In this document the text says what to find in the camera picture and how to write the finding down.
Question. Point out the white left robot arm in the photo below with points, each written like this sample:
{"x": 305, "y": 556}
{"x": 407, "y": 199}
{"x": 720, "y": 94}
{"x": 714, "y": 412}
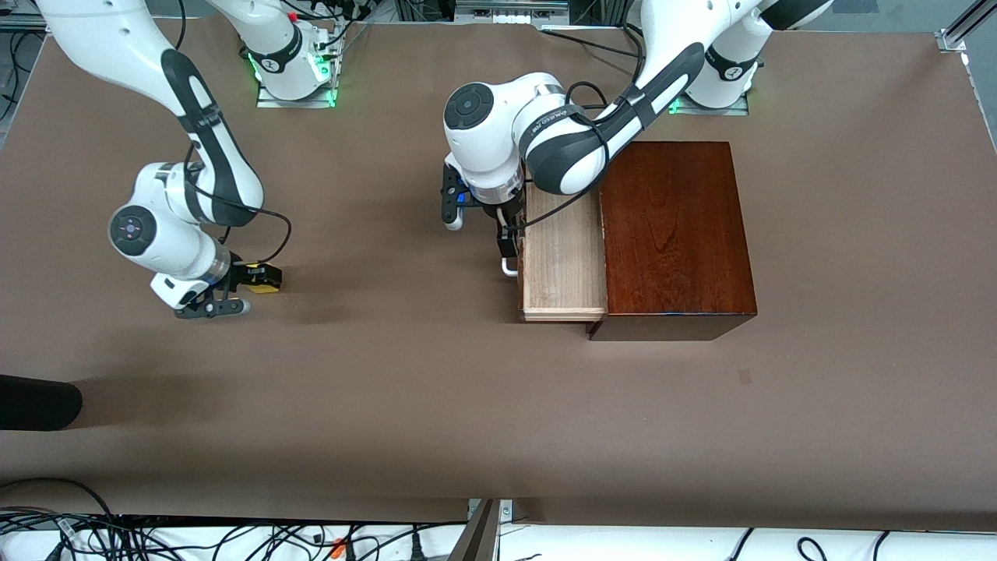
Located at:
{"x": 498, "y": 132}

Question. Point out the yellow cube block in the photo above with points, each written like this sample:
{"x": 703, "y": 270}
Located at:
{"x": 263, "y": 289}

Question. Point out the aluminium frame bracket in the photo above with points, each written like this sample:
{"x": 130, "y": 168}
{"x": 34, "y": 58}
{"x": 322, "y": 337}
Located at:
{"x": 23, "y": 23}
{"x": 954, "y": 39}

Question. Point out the white power strip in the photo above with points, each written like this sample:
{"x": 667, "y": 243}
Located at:
{"x": 510, "y": 15}

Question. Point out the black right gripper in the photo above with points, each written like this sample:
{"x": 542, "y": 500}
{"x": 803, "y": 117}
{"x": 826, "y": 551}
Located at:
{"x": 236, "y": 275}

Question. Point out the aluminium profile post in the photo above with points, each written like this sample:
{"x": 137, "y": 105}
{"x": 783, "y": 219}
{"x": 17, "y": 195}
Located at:
{"x": 479, "y": 538}

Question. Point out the black cylindrical object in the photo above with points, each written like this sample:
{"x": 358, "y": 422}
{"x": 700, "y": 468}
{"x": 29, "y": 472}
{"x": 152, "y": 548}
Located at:
{"x": 39, "y": 402}

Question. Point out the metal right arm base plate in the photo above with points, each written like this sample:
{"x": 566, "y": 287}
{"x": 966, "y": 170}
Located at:
{"x": 269, "y": 102}

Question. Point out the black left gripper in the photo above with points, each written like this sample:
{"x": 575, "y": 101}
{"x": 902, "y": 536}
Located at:
{"x": 509, "y": 213}

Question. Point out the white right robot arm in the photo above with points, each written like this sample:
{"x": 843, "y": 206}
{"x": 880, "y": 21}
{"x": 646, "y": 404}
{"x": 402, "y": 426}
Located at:
{"x": 171, "y": 234}

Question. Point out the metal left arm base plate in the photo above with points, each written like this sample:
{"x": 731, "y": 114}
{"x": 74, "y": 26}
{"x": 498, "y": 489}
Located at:
{"x": 732, "y": 109}

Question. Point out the dark brown wooden cabinet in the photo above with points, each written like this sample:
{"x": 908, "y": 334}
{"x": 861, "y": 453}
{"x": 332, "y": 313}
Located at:
{"x": 678, "y": 249}

